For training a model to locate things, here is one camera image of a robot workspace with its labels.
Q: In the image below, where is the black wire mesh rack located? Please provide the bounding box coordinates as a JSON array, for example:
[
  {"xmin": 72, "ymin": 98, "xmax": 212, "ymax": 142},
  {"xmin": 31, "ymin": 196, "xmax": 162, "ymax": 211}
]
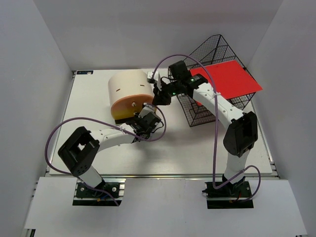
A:
[{"xmin": 177, "ymin": 35, "xmax": 256, "ymax": 127}]

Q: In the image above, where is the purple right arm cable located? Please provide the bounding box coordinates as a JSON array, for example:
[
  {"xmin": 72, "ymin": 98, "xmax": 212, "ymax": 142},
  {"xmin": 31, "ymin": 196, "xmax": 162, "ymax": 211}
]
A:
[{"xmin": 152, "ymin": 54, "xmax": 262, "ymax": 202}]

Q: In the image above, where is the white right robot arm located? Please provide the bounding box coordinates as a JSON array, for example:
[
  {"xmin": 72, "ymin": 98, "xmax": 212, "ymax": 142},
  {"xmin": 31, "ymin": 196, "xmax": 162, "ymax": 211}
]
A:
[{"xmin": 147, "ymin": 61, "xmax": 258, "ymax": 197}]

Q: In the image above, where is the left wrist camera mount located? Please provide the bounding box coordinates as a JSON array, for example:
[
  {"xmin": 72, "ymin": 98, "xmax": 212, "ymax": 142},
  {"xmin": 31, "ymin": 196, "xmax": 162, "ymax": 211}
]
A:
[{"xmin": 138, "ymin": 103, "xmax": 156, "ymax": 118}]

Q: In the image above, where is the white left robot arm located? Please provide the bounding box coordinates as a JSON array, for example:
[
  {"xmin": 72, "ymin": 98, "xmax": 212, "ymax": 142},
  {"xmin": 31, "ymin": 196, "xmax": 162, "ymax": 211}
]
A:
[{"xmin": 58, "ymin": 112, "xmax": 161, "ymax": 197}]

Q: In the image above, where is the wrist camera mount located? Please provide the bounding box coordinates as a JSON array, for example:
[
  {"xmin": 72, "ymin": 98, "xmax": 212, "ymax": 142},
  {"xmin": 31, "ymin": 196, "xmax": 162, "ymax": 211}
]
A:
[
  {"xmin": 138, "ymin": 103, "xmax": 156, "ymax": 118},
  {"xmin": 147, "ymin": 71, "xmax": 162, "ymax": 91}
]

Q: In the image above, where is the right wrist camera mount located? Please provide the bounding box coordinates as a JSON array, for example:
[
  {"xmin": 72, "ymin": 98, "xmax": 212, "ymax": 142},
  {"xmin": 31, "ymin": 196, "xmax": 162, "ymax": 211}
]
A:
[{"xmin": 147, "ymin": 71, "xmax": 162, "ymax": 91}]

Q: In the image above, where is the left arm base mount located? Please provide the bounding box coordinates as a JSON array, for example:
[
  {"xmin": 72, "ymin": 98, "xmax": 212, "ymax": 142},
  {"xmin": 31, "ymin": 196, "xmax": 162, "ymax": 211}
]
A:
[{"xmin": 73, "ymin": 179, "xmax": 125, "ymax": 206}]

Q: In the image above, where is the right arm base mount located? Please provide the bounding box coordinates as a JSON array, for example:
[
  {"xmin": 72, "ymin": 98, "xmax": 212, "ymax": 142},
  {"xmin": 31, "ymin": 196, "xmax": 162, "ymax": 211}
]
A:
[{"xmin": 202, "ymin": 181, "xmax": 254, "ymax": 209}]

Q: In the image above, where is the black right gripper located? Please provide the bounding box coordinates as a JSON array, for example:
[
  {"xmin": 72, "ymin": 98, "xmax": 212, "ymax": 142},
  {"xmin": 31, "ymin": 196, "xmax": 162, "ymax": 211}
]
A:
[{"xmin": 152, "ymin": 80, "xmax": 181, "ymax": 107}]

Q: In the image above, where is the round cream drawer organizer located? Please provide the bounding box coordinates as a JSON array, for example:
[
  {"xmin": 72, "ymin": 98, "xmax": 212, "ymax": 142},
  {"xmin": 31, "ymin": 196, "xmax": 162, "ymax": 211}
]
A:
[{"xmin": 108, "ymin": 69, "xmax": 154, "ymax": 124}]

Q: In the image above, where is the aluminium table edge rail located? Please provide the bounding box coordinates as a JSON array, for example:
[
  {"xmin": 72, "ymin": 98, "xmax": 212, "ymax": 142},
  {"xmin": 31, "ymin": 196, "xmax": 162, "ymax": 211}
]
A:
[{"xmin": 102, "ymin": 171, "xmax": 280, "ymax": 180}]

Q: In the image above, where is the red folder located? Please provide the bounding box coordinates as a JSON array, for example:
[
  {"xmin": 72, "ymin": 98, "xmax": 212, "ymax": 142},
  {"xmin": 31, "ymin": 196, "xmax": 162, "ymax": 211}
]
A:
[{"xmin": 205, "ymin": 60, "xmax": 262, "ymax": 100}]

